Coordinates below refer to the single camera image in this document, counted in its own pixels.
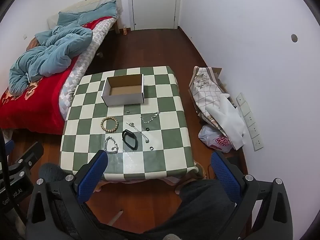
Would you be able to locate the grey white checkered bedsheet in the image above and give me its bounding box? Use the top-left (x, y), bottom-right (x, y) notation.
top-left (59, 17), bottom-right (118, 120)

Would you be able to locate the black band bracelet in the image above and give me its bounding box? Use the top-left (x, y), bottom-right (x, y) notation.
top-left (122, 129), bottom-right (138, 151)

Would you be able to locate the brown pillow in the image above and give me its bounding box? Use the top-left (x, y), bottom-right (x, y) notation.
top-left (26, 37), bottom-right (42, 52)

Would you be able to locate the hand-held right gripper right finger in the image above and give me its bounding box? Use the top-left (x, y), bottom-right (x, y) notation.
top-left (211, 151), bottom-right (293, 240)

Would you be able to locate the wooden bead bracelet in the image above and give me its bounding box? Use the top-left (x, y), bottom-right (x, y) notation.
top-left (101, 117), bottom-right (118, 133)

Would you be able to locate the silver pendant necklace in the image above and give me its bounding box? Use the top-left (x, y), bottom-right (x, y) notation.
top-left (126, 122), bottom-right (150, 144)

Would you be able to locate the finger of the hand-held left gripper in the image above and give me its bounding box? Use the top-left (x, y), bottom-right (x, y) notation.
top-left (4, 140), bottom-right (15, 157)
top-left (15, 141), bottom-right (44, 172)

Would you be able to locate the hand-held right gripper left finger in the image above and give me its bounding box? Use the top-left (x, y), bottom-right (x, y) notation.
top-left (26, 150), bottom-right (108, 240)

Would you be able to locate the dark grey fuzzy slipper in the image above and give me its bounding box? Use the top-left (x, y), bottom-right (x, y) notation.
top-left (39, 163), bottom-right (67, 183)

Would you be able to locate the blue quilt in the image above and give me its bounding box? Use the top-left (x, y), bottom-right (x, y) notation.
top-left (9, 0), bottom-right (118, 95)

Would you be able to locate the thin silver chain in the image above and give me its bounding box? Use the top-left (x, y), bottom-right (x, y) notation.
top-left (122, 149), bottom-right (135, 161)

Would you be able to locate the white door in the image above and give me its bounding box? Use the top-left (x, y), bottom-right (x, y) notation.
top-left (127, 0), bottom-right (182, 31)

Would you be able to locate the white plastic bag red print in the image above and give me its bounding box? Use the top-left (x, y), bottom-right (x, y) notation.
top-left (198, 125), bottom-right (234, 153)

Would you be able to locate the white cardboard box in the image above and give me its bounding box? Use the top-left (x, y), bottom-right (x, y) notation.
top-left (101, 74), bottom-right (145, 106)

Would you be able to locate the green white checkered tablecloth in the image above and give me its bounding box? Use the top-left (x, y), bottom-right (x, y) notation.
top-left (59, 66), bottom-right (198, 182)

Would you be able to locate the wooden stick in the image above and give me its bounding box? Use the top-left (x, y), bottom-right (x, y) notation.
top-left (109, 210), bottom-right (123, 227)

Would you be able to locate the brown cardboard box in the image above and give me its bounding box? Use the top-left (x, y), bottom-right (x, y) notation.
top-left (211, 67), bottom-right (227, 88)

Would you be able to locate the silver necklace with round pendants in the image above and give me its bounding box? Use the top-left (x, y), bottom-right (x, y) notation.
top-left (140, 112), bottom-right (160, 124)

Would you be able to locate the silver chain bracelet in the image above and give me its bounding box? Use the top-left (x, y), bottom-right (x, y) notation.
top-left (104, 136), bottom-right (119, 155)

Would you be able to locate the black cable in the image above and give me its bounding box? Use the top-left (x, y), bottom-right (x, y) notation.
top-left (0, 129), bottom-right (28, 230)

